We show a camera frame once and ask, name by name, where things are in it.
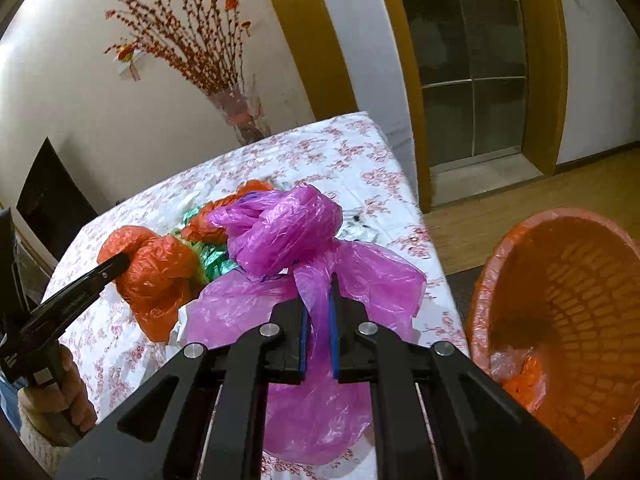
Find floral tablecloth table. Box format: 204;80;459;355
40;111;469;480

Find person's left hand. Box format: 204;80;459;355
17;345;98;442

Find wooden door frame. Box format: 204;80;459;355
255;0;569;212

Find person's left forearm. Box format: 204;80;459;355
19;407;81;478

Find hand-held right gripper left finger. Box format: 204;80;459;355
55;296;309;480

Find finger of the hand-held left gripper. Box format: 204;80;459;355
37;251;132;321

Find orange waste basket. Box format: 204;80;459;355
465;207;640;478

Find large orange plastic bag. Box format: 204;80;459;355
97;225;202;344

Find small orange plastic bag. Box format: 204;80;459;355
181;179;275;242

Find red blossom branches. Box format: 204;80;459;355
102;0;254;97

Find glass vase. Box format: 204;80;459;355
209;84;274;147

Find green plastic bag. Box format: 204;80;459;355
169;206;242;282

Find glass sliding door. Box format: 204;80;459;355
389;0;532;170

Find clear plastic wrapper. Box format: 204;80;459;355
340;207;382;247

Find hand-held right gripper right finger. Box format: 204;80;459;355
327;273;586;480

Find knotted purple plastic bag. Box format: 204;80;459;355
207;185;344;277

